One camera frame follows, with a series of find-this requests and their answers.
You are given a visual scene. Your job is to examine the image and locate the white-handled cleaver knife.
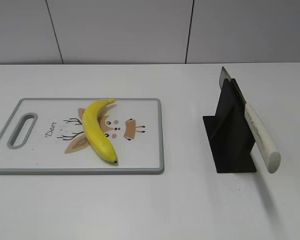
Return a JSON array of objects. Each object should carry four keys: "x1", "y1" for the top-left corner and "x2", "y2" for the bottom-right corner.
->
[{"x1": 218, "y1": 66, "x2": 281, "y2": 174}]

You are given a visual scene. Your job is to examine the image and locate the yellow plastic banana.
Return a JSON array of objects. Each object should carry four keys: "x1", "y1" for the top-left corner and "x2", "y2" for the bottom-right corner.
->
[{"x1": 82, "y1": 98, "x2": 118, "y2": 164}]

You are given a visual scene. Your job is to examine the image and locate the black knife stand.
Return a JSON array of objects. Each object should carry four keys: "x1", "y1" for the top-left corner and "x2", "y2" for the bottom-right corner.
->
[{"x1": 202, "y1": 78, "x2": 257, "y2": 174}]

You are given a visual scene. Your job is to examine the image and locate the white cutting board grey rim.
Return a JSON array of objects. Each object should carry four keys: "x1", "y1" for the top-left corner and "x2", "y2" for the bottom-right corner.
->
[{"x1": 0, "y1": 98, "x2": 165, "y2": 175}]

